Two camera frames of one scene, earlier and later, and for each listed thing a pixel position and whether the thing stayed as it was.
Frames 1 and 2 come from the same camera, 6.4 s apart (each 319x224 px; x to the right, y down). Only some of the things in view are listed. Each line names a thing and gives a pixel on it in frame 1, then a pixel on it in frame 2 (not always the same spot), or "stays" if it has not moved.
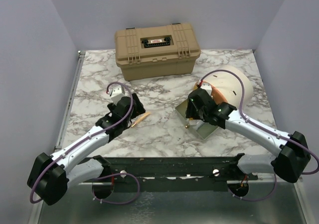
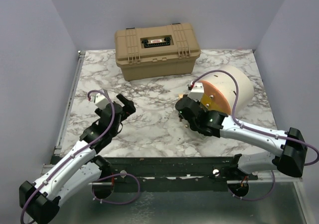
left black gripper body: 138,109 -> 127,110
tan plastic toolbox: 156,51 stays
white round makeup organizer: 226,87 stays
